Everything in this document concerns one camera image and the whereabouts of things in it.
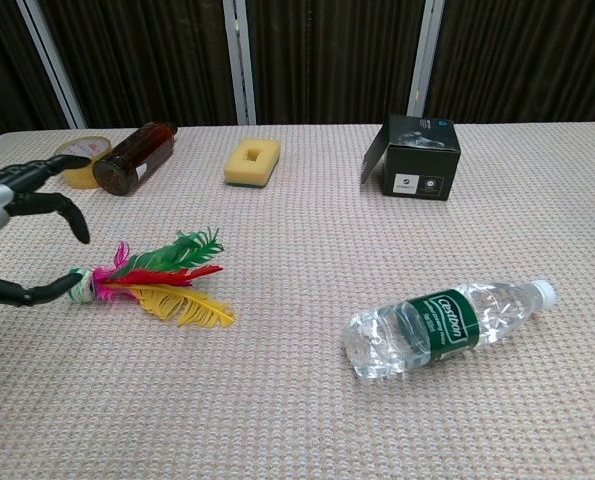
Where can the beige woven tablecloth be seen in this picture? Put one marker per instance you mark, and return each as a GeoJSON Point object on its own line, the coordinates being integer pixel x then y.
{"type": "Point", "coordinates": [297, 250]}

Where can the black cardboard box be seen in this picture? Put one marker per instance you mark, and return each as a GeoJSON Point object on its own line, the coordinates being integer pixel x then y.
{"type": "Point", "coordinates": [417, 170]}

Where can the colourful feather shuttlecock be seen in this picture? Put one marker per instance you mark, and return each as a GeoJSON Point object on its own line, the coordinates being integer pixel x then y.
{"type": "Point", "coordinates": [162, 277]}

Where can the yellow sponge with hole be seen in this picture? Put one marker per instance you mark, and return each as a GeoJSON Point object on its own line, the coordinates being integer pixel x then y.
{"type": "Point", "coordinates": [267, 160]}

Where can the clear green-label water bottle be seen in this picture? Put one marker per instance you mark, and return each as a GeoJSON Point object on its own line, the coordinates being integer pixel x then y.
{"type": "Point", "coordinates": [442, 325]}

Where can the white aluminium frame post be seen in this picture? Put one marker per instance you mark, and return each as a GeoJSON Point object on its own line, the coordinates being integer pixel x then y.
{"type": "Point", "coordinates": [239, 65]}
{"type": "Point", "coordinates": [424, 50]}
{"type": "Point", "coordinates": [52, 65]}

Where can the brown plastic bottle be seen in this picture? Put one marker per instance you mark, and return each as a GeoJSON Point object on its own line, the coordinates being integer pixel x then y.
{"type": "Point", "coordinates": [137, 155]}

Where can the black pleated curtain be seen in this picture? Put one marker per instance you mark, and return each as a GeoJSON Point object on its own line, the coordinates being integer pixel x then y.
{"type": "Point", "coordinates": [327, 50]}

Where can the yellow adhesive tape roll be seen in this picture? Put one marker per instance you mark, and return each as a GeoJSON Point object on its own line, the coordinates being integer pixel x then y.
{"type": "Point", "coordinates": [84, 145]}

